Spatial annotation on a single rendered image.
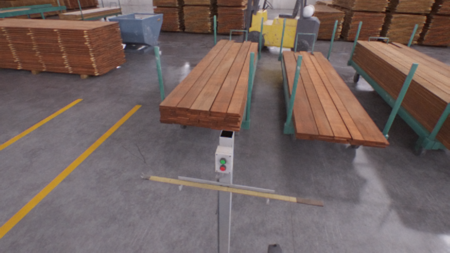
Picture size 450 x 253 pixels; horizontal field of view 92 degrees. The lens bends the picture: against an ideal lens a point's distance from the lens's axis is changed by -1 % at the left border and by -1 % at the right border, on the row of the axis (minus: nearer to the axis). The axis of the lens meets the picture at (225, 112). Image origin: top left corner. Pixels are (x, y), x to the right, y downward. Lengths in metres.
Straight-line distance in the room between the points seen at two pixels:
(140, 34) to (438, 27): 10.46
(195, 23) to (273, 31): 4.08
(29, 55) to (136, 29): 2.68
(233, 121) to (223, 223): 1.33
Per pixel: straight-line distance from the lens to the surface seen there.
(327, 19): 10.03
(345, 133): 2.78
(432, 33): 11.59
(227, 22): 9.89
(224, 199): 1.29
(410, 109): 3.92
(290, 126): 2.83
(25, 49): 6.95
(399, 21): 10.86
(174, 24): 10.70
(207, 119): 2.58
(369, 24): 10.46
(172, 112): 2.69
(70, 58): 6.15
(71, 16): 13.19
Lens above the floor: 1.90
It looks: 30 degrees down
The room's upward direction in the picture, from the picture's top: 1 degrees clockwise
